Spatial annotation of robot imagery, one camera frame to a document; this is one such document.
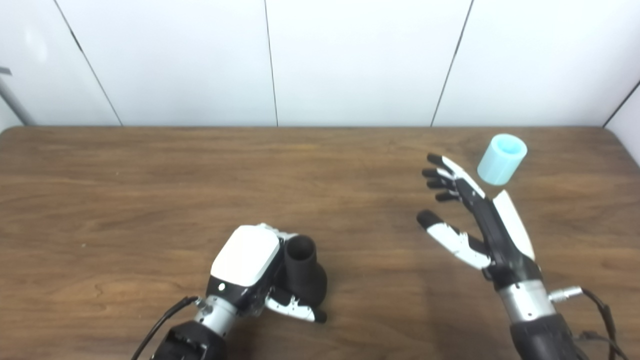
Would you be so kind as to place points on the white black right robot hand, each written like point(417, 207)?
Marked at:
point(505, 235)

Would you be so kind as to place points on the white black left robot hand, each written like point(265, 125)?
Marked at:
point(245, 255)

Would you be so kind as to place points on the black flared nozzle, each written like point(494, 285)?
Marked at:
point(305, 275)

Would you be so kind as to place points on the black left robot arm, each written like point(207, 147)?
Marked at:
point(195, 340)

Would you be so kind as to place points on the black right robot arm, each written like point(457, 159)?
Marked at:
point(540, 330)

